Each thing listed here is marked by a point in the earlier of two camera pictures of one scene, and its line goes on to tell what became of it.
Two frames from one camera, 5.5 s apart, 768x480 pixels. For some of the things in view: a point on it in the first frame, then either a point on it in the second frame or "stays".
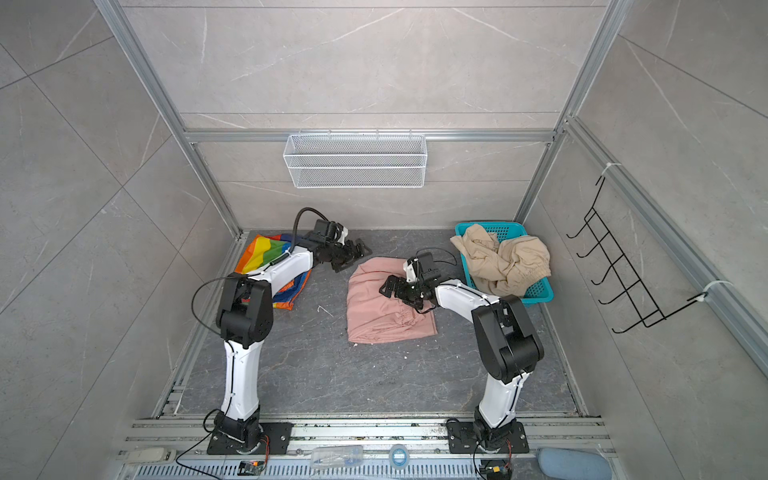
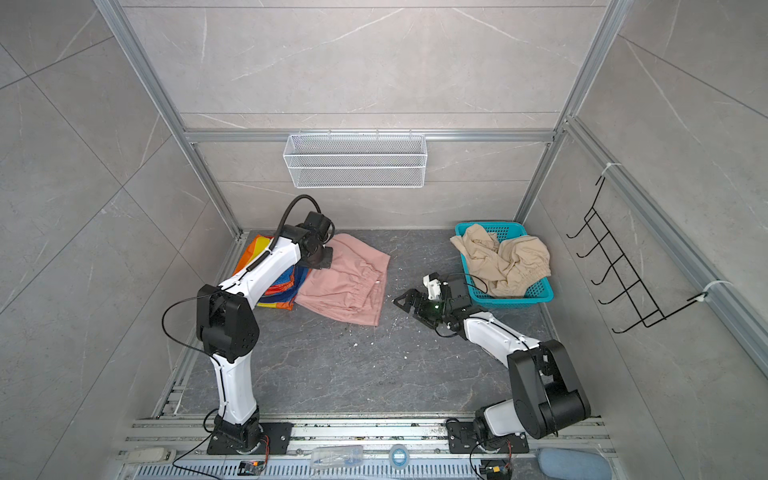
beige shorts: [504, 266] stays
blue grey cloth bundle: [556, 463] stays
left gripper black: [353, 253] to [327, 260]
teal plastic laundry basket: [540, 290] stays
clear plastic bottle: [332, 456] stays
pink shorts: [376, 317] to [353, 288]
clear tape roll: [399, 456] stays
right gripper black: [391, 282] to [414, 294]
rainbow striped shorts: [261, 250] stays
